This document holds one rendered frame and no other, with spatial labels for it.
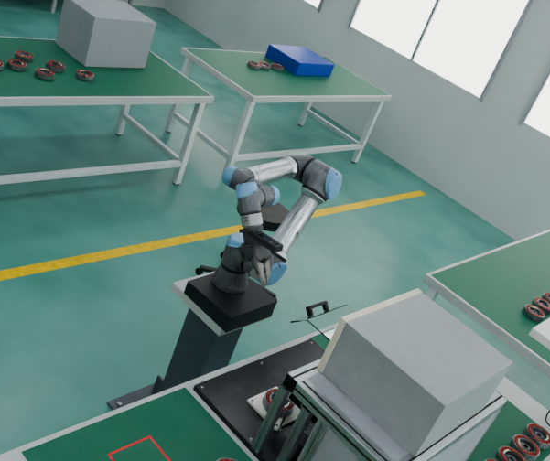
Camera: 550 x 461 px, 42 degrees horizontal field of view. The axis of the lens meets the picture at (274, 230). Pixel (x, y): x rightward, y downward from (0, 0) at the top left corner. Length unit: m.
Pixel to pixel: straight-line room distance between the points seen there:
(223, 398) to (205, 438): 0.19
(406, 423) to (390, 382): 0.12
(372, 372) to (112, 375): 1.80
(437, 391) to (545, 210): 5.05
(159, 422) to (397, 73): 5.78
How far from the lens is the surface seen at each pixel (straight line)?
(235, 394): 2.56
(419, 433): 2.09
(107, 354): 3.73
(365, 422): 2.15
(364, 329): 2.13
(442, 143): 7.38
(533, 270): 4.64
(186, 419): 2.44
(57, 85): 4.58
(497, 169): 7.14
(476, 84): 7.21
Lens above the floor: 2.43
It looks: 27 degrees down
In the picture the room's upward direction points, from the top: 22 degrees clockwise
